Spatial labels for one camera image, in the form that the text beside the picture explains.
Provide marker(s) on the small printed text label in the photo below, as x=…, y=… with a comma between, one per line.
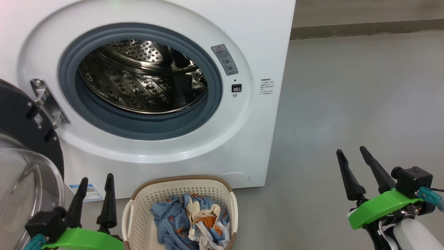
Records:
x=267, y=86

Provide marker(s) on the black round glass washer door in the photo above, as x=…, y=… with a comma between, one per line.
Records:
x=17, y=114

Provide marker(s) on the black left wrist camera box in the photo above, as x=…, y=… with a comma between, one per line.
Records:
x=47, y=220

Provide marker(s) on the black door lock socket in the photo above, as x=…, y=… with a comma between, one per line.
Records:
x=236, y=88

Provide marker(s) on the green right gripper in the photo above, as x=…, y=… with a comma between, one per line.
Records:
x=381, y=206

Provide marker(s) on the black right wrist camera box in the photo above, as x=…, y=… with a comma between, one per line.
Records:
x=412, y=178

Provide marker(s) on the perforated steel washer drum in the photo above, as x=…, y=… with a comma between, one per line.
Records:
x=138, y=86

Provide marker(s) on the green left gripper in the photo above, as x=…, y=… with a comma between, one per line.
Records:
x=86, y=241

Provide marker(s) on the cream perforated laundry basket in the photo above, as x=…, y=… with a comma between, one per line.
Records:
x=142, y=208

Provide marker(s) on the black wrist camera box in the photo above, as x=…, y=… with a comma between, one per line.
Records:
x=47, y=220
x=412, y=178

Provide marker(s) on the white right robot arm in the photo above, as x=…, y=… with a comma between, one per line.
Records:
x=416, y=236

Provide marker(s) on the blue white energy label sticker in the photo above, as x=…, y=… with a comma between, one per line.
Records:
x=88, y=192

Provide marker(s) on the grey warning sticker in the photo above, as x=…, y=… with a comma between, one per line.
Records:
x=224, y=59

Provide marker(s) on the silver metal door hinge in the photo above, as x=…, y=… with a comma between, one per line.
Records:
x=48, y=100

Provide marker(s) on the cream garment with orange patch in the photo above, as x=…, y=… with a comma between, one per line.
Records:
x=199, y=211

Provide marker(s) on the grey rubber door gasket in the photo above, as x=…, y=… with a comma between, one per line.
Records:
x=138, y=126

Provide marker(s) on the white front-load washing machine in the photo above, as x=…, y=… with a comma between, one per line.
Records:
x=263, y=139

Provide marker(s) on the round white filter cover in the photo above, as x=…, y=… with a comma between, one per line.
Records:
x=236, y=177

